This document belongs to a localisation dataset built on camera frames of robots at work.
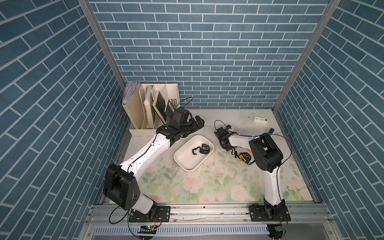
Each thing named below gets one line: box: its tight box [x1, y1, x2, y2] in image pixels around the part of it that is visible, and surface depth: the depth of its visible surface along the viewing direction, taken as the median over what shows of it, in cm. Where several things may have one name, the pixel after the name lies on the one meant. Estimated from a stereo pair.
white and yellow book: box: [144, 85, 156, 129], surface depth 98 cm
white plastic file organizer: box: [129, 83, 181, 138], surface depth 101 cm
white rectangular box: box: [253, 116, 269, 125], surface depth 114 cm
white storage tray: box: [174, 134, 214, 172], surface depth 97 cm
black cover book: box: [152, 90, 167, 124], surface depth 101 cm
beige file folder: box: [122, 81, 145, 130], surface depth 93 cm
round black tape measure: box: [192, 143, 211, 155], surface depth 97 cm
